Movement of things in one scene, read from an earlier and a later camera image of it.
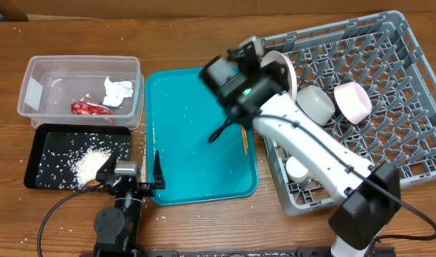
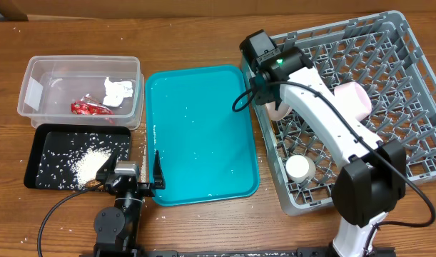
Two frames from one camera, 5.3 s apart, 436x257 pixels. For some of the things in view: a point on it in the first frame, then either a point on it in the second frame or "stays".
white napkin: (115, 92) stays
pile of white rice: (77, 160) stays
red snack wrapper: (88, 106) stays
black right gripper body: (277, 68) → (263, 94)
